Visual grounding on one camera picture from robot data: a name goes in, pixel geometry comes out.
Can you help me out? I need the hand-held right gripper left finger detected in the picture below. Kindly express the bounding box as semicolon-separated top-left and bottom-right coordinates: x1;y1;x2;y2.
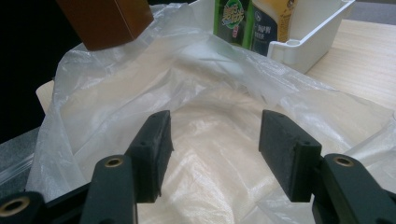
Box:
124;109;175;203

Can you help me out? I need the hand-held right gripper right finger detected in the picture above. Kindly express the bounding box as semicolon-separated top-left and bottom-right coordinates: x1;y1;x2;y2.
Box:
259;109;322;203

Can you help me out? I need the clear plastic bag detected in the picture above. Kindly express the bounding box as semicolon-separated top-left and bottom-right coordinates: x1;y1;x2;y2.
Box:
25;3;396;224

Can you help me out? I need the white plastic bin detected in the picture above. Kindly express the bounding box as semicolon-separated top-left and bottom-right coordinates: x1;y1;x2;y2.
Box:
190;0;357;75

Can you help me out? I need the black yellow chips packet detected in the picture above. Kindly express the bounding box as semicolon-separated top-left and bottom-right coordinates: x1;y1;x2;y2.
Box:
248;0;298;57

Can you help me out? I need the brown carton box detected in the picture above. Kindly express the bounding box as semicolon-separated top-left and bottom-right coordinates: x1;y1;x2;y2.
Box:
55;0;154;51

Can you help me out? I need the green seaweed packet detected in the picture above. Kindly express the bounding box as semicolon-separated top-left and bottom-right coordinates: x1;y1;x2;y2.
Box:
213;0;255;50

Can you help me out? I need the aluminium floor rail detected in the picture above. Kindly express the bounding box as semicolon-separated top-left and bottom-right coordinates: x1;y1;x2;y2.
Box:
0;153;36;188

